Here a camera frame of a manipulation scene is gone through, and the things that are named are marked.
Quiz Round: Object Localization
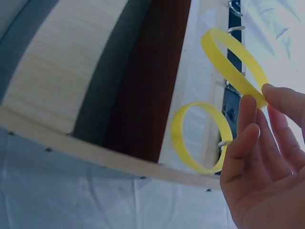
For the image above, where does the person's right hand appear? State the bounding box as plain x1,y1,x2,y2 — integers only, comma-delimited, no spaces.
219,83,305,229

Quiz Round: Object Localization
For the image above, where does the yellow rubber ring band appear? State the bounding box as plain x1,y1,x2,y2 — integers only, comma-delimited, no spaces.
171,101,234,174
201,28,269,109

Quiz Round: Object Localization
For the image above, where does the black hook strip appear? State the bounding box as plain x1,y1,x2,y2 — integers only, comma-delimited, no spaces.
215,0,246,177

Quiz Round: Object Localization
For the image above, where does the dark red mat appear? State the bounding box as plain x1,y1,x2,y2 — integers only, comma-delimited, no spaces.
102,0,193,164

